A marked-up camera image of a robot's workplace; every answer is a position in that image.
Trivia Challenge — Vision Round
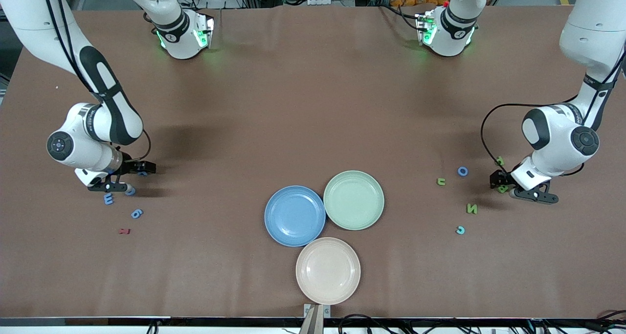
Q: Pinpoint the green plate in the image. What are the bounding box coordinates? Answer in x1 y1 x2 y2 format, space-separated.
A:
323 170 385 231

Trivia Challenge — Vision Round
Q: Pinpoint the blue plate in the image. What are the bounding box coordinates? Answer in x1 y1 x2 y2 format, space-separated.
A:
264 185 326 247

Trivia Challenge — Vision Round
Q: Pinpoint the beige plate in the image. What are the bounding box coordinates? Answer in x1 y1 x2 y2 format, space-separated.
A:
295 237 361 305

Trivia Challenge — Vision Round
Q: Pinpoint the long white power strip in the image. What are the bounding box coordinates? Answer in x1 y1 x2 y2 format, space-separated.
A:
284 0 355 7

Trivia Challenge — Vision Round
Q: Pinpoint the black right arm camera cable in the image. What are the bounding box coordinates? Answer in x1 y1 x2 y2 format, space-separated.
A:
42 0 152 162

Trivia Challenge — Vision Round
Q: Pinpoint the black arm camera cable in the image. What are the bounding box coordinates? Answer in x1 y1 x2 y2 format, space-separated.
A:
480 45 626 177
42 0 152 162

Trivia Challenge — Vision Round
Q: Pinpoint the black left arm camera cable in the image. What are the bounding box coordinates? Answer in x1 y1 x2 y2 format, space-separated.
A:
480 45 626 177

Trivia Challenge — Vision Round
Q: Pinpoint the black table edge rail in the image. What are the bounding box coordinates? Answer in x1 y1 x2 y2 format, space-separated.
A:
0 317 626 328

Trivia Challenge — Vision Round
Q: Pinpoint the black cable bundle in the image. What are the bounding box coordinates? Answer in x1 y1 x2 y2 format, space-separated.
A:
337 311 626 334

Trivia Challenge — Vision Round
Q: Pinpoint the metal table bracket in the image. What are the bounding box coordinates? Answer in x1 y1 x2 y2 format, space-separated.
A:
303 303 331 334

